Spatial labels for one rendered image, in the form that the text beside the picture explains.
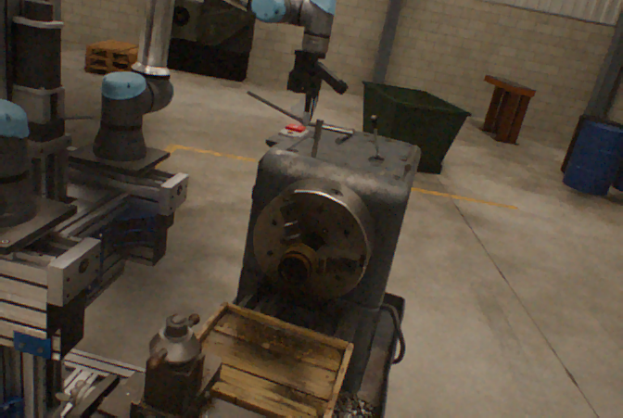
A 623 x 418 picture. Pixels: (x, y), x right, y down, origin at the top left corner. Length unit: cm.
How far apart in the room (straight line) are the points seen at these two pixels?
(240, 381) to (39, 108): 78
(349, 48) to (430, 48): 176
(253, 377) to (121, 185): 69
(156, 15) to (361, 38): 983
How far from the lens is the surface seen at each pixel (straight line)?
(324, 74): 142
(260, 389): 117
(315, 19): 141
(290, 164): 145
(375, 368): 187
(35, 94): 133
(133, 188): 153
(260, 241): 136
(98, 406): 103
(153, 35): 159
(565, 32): 1239
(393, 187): 141
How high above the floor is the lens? 167
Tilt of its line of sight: 20 degrees down
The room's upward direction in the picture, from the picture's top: 11 degrees clockwise
